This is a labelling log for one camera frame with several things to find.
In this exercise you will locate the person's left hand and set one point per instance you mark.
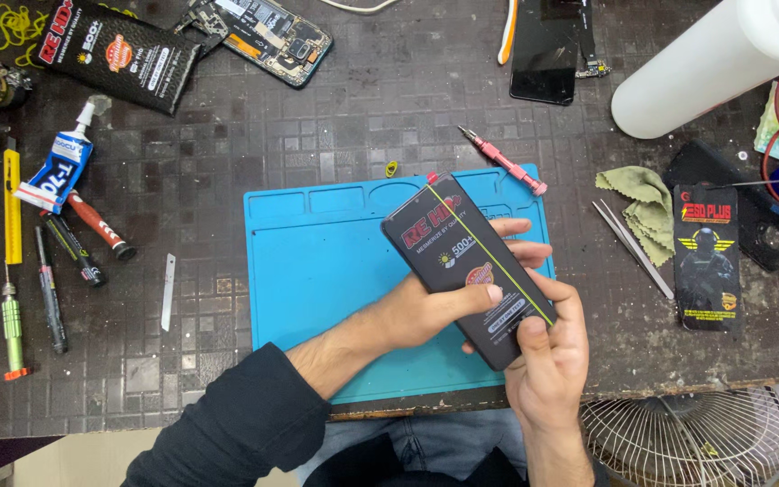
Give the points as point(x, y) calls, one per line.
point(423, 318)

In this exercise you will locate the person's right hand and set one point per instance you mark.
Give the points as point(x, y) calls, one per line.
point(555, 372)

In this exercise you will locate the black phone screen packet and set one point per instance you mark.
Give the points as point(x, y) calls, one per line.
point(454, 250)
point(115, 57)

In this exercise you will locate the yellow-green rubber band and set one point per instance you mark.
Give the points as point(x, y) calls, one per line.
point(477, 240)

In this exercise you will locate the blue silicone repair mat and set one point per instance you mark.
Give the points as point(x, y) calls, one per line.
point(315, 284)

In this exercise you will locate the person's blue jeans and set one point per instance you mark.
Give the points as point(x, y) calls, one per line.
point(430, 433)

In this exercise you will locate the silver metal tweezers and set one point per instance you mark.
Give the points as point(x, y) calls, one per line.
point(633, 247)

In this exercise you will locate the pink precision screwdriver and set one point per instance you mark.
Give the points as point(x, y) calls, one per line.
point(506, 162)

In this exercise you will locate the black packet with soldier print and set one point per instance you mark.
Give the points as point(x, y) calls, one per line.
point(706, 264)

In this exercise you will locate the green cleaning cloth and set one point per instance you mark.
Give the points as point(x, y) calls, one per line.
point(646, 209)

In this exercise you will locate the flat metal spudger blade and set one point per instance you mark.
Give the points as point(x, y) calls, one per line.
point(168, 291)

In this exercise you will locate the black phone display panel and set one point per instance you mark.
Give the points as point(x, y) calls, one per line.
point(543, 54)

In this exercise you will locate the orange and white brush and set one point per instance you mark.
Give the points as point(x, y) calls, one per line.
point(508, 34)

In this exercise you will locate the opened smartphone without back cover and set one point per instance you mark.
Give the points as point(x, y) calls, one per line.
point(274, 37)

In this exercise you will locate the red and black screwdriver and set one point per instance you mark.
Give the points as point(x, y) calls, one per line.
point(100, 226)

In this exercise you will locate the large white plastic bottle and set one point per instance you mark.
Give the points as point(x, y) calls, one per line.
point(700, 67)

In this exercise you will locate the black screwdriver with yellow print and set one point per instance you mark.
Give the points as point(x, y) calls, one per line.
point(73, 249)

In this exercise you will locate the thin black pen tool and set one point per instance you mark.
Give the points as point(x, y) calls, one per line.
point(50, 291)

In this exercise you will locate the blue and white glue tube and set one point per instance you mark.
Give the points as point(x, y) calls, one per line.
point(58, 169)

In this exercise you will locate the green screwdriver with orange cap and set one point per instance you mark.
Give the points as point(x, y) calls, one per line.
point(13, 324)

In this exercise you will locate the yellow utility knife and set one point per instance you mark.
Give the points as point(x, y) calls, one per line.
point(12, 209)

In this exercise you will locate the heap of yellow rubber bands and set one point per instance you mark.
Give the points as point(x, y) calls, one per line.
point(14, 27)

